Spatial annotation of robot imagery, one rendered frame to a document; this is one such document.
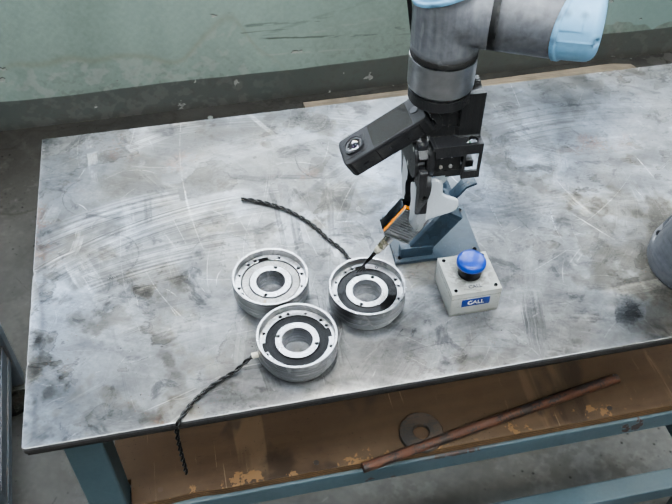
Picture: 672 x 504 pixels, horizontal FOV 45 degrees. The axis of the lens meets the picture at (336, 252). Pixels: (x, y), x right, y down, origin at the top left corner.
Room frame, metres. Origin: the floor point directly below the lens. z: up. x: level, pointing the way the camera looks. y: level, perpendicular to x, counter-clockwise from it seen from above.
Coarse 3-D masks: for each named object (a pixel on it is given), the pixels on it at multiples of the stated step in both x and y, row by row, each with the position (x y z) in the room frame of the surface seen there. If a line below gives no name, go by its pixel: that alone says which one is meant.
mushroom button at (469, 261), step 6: (462, 252) 0.75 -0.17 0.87; (468, 252) 0.75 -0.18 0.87; (474, 252) 0.75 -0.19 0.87; (480, 252) 0.75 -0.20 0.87; (462, 258) 0.74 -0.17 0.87; (468, 258) 0.74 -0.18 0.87; (474, 258) 0.74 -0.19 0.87; (480, 258) 0.74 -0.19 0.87; (462, 264) 0.73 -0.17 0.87; (468, 264) 0.73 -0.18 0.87; (474, 264) 0.73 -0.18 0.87; (480, 264) 0.73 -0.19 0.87; (462, 270) 0.72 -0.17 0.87; (468, 270) 0.72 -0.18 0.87; (474, 270) 0.72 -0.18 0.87; (480, 270) 0.72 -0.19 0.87
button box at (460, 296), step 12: (444, 264) 0.75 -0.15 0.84; (456, 264) 0.75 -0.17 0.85; (444, 276) 0.73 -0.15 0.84; (456, 276) 0.73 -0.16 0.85; (468, 276) 0.73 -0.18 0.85; (480, 276) 0.73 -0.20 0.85; (492, 276) 0.73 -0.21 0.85; (444, 288) 0.73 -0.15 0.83; (456, 288) 0.71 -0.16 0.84; (468, 288) 0.71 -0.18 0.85; (480, 288) 0.71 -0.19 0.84; (492, 288) 0.71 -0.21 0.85; (444, 300) 0.72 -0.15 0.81; (456, 300) 0.70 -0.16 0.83; (468, 300) 0.70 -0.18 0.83; (480, 300) 0.71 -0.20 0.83; (492, 300) 0.71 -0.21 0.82; (456, 312) 0.70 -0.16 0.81; (468, 312) 0.70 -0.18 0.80
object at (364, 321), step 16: (336, 272) 0.74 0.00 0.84; (384, 272) 0.75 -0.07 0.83; (400, 272) 0.74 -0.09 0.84; (336, 288) 0.72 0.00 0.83; (352, 288) 0.72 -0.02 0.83; (368, 288) 0.74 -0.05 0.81; (384, 288) 0.72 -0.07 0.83; (400, 288) 0.72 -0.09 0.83; (336, 304) 0.69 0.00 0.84; (368, 304) 0.69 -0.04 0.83; (400, 304) 0.69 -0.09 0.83; (352, 320) 0.67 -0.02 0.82; (368, 320) 0.67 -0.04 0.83; (384, 320) 0.67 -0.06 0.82
